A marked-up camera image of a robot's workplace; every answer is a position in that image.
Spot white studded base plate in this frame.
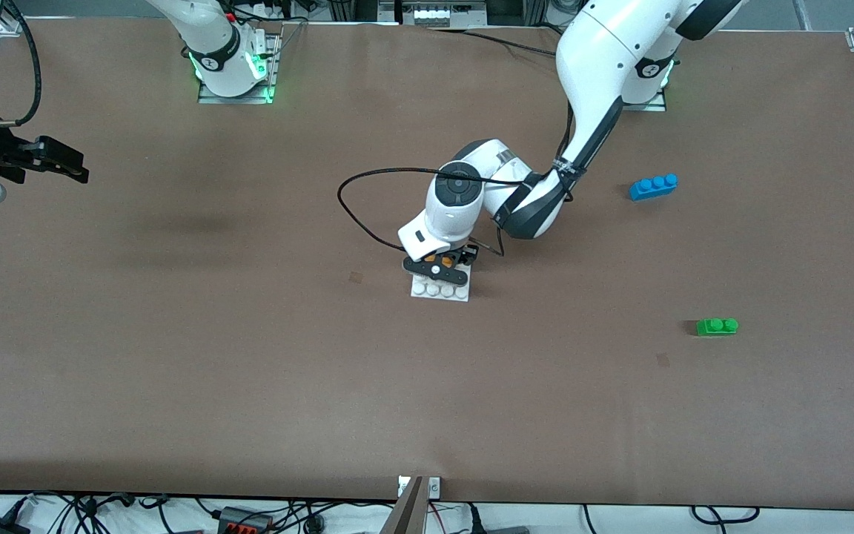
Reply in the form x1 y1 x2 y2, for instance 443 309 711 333
410 252 472 302

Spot blue toy block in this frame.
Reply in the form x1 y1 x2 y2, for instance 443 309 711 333
629 174 678 202

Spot white power strip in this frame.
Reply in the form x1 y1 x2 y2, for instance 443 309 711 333
379 0 489 27

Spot black box orange connectors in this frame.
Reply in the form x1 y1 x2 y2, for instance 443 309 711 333
217 506 274 534

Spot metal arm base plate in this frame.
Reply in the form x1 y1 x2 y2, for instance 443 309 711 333
197 33 281 105
622 78 669 112

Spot long black table cable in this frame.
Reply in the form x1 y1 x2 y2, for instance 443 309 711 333
427 27 560 57

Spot grey tapered post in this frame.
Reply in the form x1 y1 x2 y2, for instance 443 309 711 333
379 476 428 534

